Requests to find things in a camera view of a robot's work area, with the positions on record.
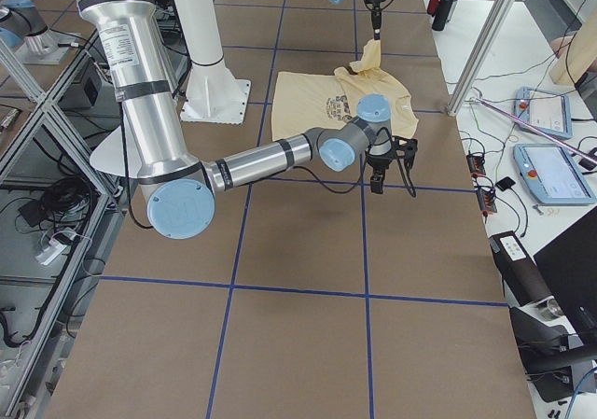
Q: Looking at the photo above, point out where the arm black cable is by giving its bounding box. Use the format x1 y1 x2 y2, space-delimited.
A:
125 124 419 230

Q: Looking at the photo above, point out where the teach pendant tablet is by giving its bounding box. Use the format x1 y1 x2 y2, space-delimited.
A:
513 144 596 205
513 87 573 139

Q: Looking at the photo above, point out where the cream long-sleeve printed shirt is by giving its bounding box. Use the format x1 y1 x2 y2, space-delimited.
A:
271 39 418 141

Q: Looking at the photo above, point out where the pink metal rod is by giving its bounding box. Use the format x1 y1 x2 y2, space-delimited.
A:
471 97 597 166

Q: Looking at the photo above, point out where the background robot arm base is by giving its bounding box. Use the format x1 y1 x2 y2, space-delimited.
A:
1 0 70 65

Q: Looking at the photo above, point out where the near teach pendant tablet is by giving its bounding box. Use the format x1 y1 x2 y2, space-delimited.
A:
513 144 596 205

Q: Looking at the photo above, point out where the white plastic chair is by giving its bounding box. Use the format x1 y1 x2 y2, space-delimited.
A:
90 126 141 178

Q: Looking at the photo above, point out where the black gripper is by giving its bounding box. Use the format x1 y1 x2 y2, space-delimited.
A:
366 139 396 194
364 0 386 40

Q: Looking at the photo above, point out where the aluminium frame post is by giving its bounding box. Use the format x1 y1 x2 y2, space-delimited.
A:
446 0 515 117

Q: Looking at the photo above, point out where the black thermos bottle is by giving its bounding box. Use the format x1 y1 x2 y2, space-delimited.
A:
431 0 454 31

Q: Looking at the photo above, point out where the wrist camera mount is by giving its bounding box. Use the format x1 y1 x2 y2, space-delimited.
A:
393 136 418 170

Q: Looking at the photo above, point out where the black monitor screen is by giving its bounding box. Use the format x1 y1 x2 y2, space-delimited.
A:
535 219 596 343

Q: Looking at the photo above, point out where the far teach pendant tablet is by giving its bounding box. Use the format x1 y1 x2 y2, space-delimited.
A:
513 87 573 139

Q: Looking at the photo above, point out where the orange black connector box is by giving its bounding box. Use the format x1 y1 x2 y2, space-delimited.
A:
466 154 486 177

